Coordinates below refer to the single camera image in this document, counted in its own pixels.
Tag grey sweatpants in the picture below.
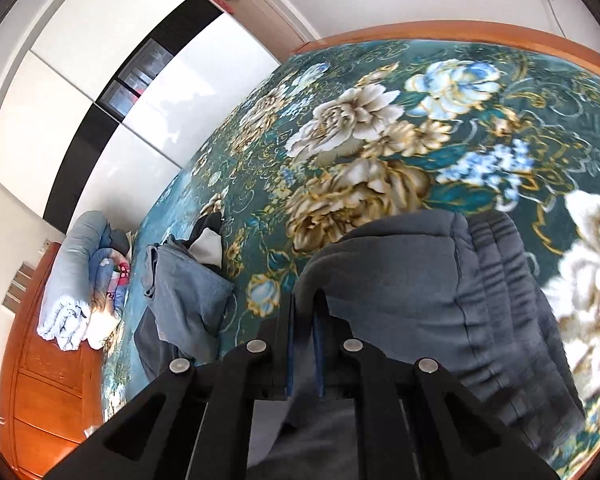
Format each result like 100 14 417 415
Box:
246 208 588 480

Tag dark charcoal fleece garment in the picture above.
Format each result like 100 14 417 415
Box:
134 212 234 380

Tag light blue-grey garment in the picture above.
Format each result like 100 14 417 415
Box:
140 228 234 364

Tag orange wooden headboard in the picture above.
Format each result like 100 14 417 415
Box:
0 243 102 479

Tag light blue folded quilt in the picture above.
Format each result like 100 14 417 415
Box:
36 210 112 351

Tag teal floral bed cover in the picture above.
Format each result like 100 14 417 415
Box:
102 39 600 479

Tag white black wardrobe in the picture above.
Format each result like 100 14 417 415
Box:
0 0 278 232

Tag wooden bed frame edge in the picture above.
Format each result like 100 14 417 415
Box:
292 20 600 76

